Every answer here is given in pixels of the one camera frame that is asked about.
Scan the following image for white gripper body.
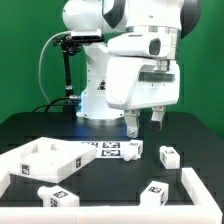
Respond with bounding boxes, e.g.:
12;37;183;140
106;57;180;110

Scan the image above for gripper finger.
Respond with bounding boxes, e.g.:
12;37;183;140
124;110;140;138
150;106;165;131

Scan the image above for white square tabletop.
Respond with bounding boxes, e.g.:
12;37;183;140
0;137;96;183

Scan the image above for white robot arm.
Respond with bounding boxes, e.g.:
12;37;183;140
62;0;201;138

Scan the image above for white marker sheet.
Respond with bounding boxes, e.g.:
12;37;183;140
84;141;129;158

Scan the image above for white U-shaped fence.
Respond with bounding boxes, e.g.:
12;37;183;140
0;168;223;224

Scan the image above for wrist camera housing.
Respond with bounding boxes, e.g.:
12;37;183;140
107;32;176;60

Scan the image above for camera on stand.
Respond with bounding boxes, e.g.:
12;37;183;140
71;29;104;43

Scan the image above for black camera stand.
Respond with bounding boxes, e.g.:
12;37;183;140
53;35;81;117

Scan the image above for black cables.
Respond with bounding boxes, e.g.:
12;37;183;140
32;96;76;114

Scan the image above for white camera cable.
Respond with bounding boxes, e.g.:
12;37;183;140
38;30;73;104

